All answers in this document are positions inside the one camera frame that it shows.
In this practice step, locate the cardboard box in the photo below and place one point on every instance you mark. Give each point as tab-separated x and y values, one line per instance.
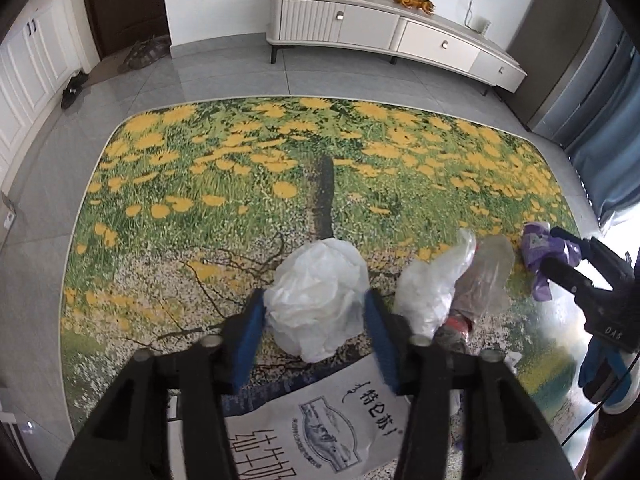
7	217

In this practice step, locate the golden tiger ornament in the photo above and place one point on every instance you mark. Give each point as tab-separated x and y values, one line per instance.
412	1

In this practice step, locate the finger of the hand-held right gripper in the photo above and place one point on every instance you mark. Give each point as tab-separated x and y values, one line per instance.
570	277
570	241

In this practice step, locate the grey refrigerator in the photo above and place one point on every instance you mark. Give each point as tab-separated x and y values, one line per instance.
560	45

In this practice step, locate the purple wrapper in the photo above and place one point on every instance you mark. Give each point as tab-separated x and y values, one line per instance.
542	252

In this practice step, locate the person's right hand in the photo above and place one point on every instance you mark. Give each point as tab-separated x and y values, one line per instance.
602	375

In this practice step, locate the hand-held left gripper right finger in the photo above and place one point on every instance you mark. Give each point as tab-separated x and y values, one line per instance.
384	342

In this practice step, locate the beige television cabinet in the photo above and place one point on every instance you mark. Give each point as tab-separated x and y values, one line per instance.
390	30

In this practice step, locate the patterned slippers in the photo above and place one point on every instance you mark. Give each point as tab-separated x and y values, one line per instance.
145	52

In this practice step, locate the white wall adapter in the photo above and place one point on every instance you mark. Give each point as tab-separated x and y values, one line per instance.
481	25

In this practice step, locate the brown doormat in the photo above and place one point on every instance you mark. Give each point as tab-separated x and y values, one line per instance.
107	71

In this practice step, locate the blue curtain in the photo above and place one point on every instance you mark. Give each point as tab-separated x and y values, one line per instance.
607	145

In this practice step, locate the clear plastic bag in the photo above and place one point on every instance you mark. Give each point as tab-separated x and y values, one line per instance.
435	285

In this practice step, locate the white lower cupboard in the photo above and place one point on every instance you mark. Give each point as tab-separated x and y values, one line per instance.
30	75

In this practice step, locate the dark brown door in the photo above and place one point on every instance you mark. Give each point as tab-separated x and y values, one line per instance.
127	2

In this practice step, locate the black shoes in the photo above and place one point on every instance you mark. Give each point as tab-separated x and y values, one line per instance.
74	89

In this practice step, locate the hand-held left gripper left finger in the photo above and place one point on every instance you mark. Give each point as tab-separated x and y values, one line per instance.
247	342

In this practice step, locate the translucent plastic wrapper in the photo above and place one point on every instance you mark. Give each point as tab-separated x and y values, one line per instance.
487	275

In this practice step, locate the white plastic bag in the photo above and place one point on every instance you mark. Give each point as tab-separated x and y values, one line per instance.
317	297

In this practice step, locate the blue white milk carton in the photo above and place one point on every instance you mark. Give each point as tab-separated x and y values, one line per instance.
310	425

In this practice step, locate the flower printed rug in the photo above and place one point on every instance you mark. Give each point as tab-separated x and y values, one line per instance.
325	170

